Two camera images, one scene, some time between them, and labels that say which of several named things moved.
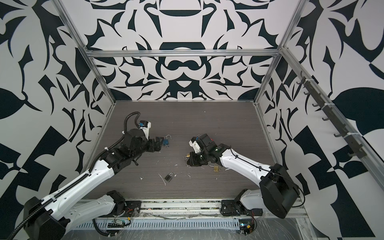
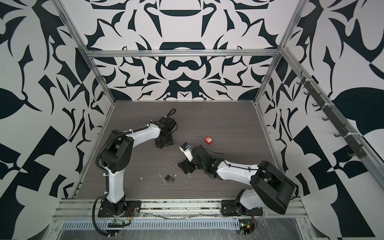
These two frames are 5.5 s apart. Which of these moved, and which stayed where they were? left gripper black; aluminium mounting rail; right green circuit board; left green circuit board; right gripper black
Moved: right gripper black; left gripper black
Stayed: right green circuit board; left green circuit board; aluminium mounting rail
